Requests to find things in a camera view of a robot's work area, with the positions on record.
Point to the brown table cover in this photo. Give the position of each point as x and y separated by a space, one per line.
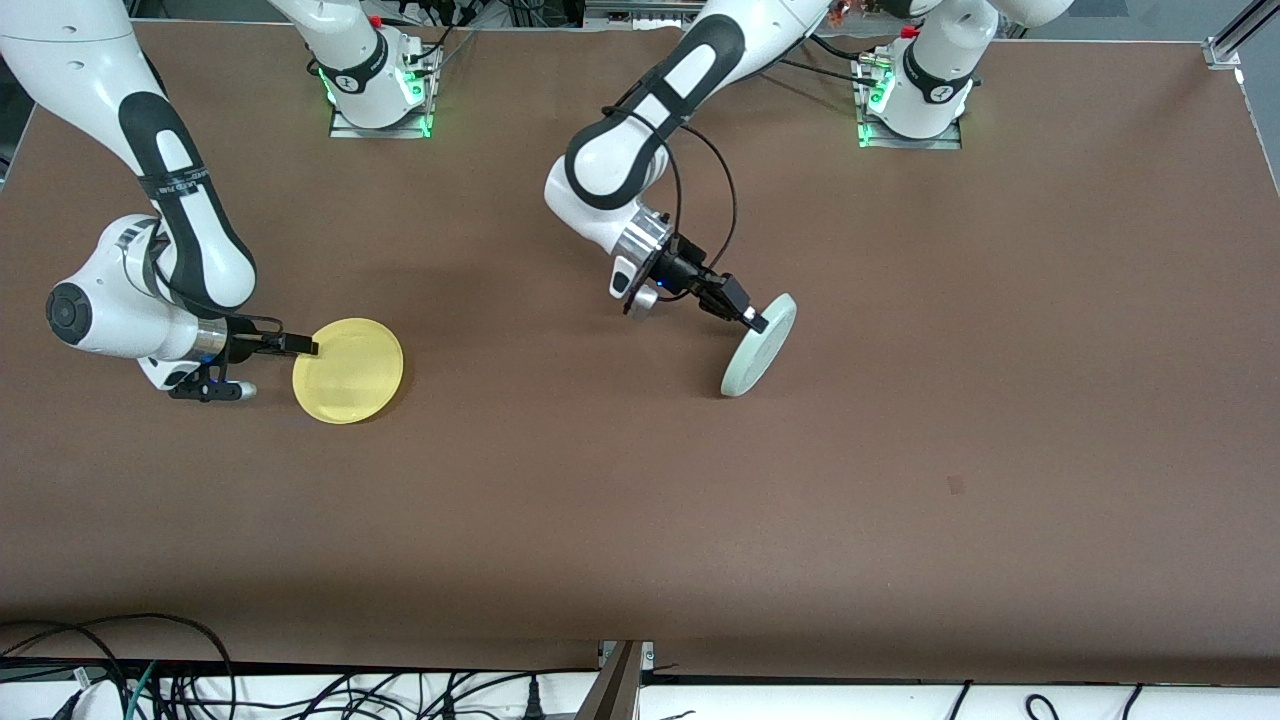
640 500

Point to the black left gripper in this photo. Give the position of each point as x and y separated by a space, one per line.
683 273

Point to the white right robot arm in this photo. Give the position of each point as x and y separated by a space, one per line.
70 50

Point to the aluminium frame corner bracket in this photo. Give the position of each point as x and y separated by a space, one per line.
1225 52

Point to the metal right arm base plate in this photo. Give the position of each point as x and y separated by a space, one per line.
350 131

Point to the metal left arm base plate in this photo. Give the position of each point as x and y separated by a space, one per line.
940 143

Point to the white bench surface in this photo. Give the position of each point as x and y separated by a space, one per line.
800 705

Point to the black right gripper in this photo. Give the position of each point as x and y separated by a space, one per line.
243 344

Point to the aluminium profile post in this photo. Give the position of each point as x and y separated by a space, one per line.
615 690

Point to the grey power strip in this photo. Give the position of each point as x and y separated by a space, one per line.
640 15

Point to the small orange object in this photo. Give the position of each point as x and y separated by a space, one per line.
845 10

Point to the yellow round plate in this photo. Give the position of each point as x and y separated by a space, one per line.
355 375

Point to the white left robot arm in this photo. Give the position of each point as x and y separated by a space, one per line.
700 60

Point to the black power plug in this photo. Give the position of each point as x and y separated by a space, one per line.
535 700

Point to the pale green round plate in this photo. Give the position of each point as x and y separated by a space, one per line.
760 350

